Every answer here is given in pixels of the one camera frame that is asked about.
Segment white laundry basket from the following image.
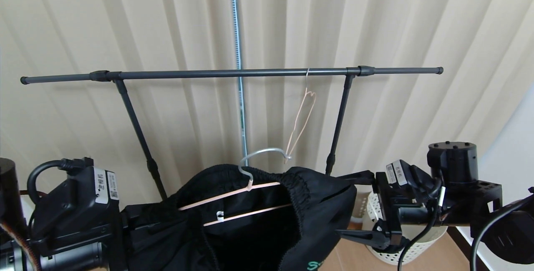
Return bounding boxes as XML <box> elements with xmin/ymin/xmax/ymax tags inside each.
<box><xmin>367</xmin><ymin>192</ymin><xmax>449</xmax><ymax>266</ymax></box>

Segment pink clothes hanger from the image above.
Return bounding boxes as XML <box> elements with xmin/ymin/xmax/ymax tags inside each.
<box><xmin>284</xmin><ymin>68</ymin><xmax>317</xmax><ymax>164</ymax></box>
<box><xmin>179</xmin><ymin>148</ymin><xmax>292</xmax><ymax>227</ymax></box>

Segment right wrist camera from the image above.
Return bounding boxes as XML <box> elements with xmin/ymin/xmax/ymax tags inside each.
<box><xmin>385</xmin><ymin>160</ymin><xmax>438</xmax><ymax>205</ymax></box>

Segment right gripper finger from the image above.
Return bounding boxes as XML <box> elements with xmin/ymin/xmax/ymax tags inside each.
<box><xmin>334</xmin><ymin>170</ymin><xmax>375</xmax><ymax>186</ymax></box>
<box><xmin>335</xmin><ymin>229</ymin><xmax>389</xmax><ymax>250</ymax></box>

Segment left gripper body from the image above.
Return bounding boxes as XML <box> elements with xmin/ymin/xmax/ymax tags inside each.
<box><xmin>29</xmin><ymin>210</ymin><xmax>131</xmax><ymax>271</ymax></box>

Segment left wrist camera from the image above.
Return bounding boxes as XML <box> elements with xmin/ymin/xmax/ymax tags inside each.
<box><xmin>31</xmin><ymin>165</ymin><xmax>122</xmax><ymax>259</ymax></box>

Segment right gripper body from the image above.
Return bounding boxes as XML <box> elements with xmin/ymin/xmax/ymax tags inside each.
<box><xmin>373</xmin><ymin>172</ymin><xmax>449</xmax><ymax>250</ymax></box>

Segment black clothes rack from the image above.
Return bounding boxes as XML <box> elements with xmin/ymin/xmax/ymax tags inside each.
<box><xmin>20</xmin><ymin>66</ymin><xmax>444</xmax><ymax>198</ymax></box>

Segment black shorts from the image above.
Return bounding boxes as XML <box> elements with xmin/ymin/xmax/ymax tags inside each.
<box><xmin>120</xmin><ymin>163</ymin><xmax>358</xmax><ymax>271</ymax></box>

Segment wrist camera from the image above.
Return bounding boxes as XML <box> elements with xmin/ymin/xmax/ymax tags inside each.
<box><xmin>31</xmin><ymin>165</ymin><xmax>122</xmax><ymax>259</ymax></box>
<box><xmin>385</xmin><ymin>160</ymin><xmax>438</xmax><ymax>205</ymax></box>

